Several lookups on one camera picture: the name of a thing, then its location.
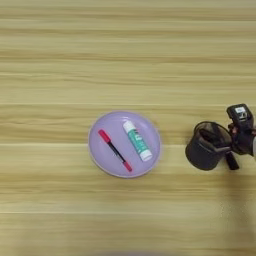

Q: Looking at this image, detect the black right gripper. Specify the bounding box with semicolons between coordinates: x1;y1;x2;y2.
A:
199;123;256;157

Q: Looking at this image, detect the black mesh pen cup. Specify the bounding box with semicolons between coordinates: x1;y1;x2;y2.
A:
185;121;233;171

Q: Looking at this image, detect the white and green glue stick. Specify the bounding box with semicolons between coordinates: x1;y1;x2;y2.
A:
122;120;154;163

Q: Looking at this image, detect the red and black pen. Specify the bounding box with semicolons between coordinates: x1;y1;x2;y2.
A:
97;129;133;173

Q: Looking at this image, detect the purple round plate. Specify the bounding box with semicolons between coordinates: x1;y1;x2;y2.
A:
87;111;162;179

